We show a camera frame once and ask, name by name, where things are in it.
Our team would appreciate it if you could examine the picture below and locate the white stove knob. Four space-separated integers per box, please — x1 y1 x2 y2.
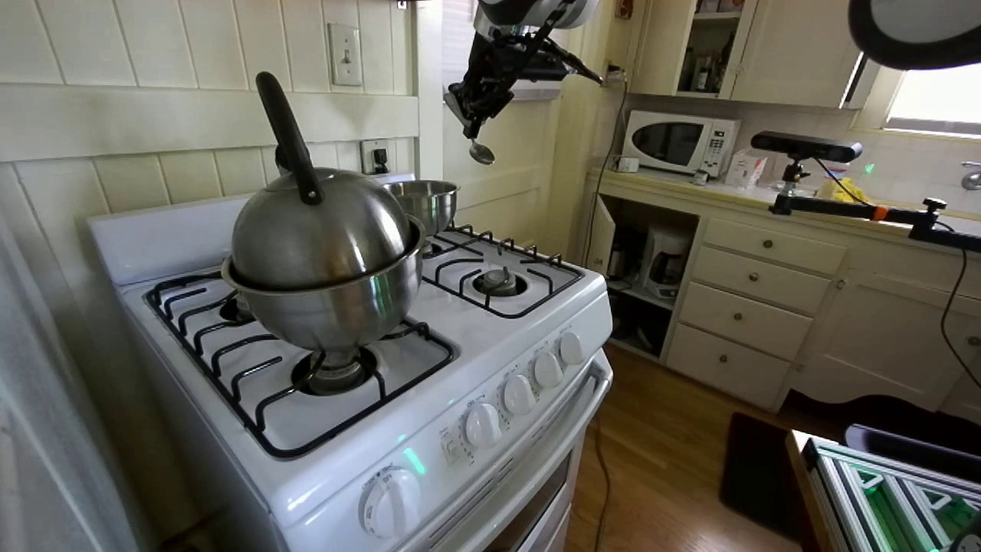
496 368 536 416
357 467 423 543
459 398 507 451
529 348 565 394
556 328 588 368

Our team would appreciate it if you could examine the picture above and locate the green white metal frame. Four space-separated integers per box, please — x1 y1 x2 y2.
785 425 981 552

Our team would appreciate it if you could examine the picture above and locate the silver metal bowl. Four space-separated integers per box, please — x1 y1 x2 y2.
389 179 459 236

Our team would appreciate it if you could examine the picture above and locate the white coffee maker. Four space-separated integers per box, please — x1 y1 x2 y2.
636 222 697 307

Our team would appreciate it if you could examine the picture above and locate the black iron stove grate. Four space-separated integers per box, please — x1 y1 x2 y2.
145 266 459 459
417 225 588 322

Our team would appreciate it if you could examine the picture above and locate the white microwave oven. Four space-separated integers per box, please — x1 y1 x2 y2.
620 108 741 185

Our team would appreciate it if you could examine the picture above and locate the white light switch plate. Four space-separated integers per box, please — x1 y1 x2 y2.
328 22 367 89

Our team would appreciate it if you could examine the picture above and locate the wall outlet with black plug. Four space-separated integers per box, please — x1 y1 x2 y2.
360 137 396 179

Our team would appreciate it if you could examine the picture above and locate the black stove burner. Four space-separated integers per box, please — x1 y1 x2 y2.
288 345 383 398
472 265 528 301

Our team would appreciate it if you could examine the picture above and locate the black stereo camera bar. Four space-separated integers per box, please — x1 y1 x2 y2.
748 130 868 166

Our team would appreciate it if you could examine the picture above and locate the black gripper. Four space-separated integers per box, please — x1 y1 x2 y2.
442 30 576 145

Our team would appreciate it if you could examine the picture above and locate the black floor mat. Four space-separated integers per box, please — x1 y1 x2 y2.
717 408 823 543

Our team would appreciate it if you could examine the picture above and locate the cream cabinet drawer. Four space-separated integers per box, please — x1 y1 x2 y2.
690 242 838 318
661 322 797 414
675 278 819 363
703 214 852 278

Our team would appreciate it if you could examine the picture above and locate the steel kettle with black handle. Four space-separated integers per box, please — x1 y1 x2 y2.
221 71 426 356

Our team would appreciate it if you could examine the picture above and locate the cream kitchen wall cabinet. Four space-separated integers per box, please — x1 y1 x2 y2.
621 0 876 113

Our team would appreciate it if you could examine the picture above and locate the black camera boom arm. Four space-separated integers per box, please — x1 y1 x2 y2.
765 161 981 255

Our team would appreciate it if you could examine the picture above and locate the cream kitchen base cabinet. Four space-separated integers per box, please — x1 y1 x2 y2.
588 166 981 425

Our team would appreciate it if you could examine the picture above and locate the cream cabinet door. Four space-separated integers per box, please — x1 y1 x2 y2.
795 273 969 414

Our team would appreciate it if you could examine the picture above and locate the bright window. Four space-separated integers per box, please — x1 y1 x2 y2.
884 59 981 137

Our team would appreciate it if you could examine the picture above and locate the white gas stove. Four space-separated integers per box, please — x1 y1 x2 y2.
87 171 620 552

